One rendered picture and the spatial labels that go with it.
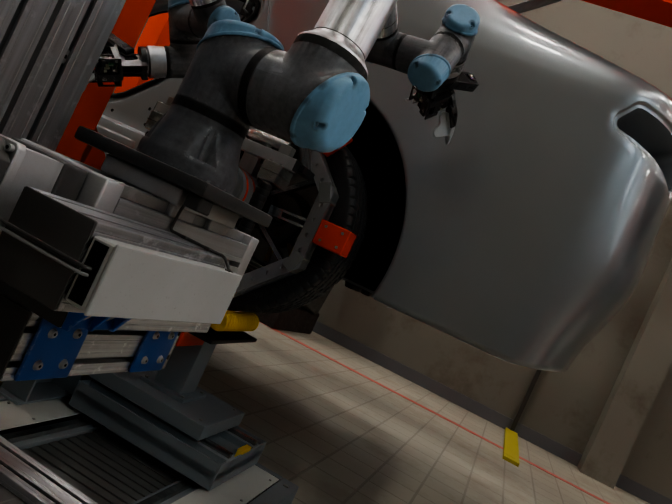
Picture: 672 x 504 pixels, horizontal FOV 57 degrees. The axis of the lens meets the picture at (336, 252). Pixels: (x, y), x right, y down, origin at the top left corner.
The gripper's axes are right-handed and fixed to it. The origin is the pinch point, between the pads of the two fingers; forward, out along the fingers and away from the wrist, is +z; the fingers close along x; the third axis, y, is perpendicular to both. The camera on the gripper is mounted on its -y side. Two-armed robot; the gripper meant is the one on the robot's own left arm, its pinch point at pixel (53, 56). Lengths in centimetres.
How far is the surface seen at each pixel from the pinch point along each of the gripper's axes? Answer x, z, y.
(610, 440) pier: 362, -423, 10
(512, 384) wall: 388, -385, -76
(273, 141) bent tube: 9, -47, 24
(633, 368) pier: 315, -452, -28
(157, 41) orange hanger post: 157, -82, -310
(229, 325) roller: 59, -36, 40
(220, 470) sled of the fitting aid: 84, -29, 68
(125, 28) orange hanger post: 3.1, -18.8, -20.9
